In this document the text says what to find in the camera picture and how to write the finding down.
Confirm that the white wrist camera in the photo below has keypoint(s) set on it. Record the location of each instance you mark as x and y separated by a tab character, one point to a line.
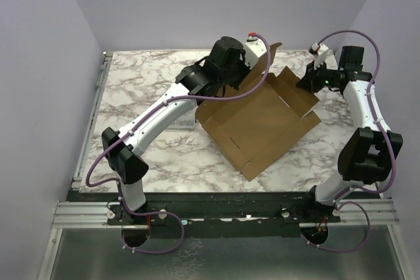
254	48
319	52

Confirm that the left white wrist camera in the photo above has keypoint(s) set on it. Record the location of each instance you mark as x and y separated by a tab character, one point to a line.
254	48

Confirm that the brown cardboard box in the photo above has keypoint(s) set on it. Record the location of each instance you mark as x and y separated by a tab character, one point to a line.
255	131

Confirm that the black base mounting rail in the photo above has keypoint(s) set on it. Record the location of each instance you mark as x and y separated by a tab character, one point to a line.
223	215

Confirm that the aluminium extrusion frame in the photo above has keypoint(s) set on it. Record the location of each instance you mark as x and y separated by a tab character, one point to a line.
55	235

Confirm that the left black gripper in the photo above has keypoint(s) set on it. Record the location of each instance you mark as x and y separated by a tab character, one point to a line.
245	67

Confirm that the clear plastic screw organizer box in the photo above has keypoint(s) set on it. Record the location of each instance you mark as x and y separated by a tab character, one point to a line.
184	122

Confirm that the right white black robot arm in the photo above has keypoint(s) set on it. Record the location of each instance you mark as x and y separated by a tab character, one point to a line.
368	155

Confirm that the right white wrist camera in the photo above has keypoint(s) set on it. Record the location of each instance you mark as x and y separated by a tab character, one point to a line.
319	52

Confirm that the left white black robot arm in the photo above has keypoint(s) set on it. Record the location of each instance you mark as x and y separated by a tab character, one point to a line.
123	148

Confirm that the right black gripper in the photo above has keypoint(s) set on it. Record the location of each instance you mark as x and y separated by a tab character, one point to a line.
308	80

